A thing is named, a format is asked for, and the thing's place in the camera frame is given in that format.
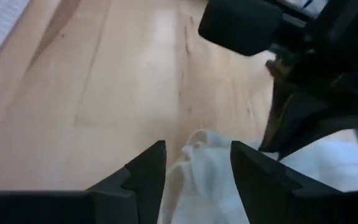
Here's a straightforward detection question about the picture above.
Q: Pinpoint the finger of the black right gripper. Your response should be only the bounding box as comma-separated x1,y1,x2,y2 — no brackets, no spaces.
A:
258,83,358,161
197,0,285,57

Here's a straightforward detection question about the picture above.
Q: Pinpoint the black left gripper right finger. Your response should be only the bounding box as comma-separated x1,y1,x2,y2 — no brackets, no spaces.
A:
230,140,358,224

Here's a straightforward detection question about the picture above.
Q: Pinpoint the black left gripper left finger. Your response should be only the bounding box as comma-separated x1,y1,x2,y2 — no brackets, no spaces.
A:
0,139,167,224

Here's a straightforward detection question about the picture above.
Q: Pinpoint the off-white towel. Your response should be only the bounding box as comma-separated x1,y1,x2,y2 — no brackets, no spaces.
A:
157,128,358,224

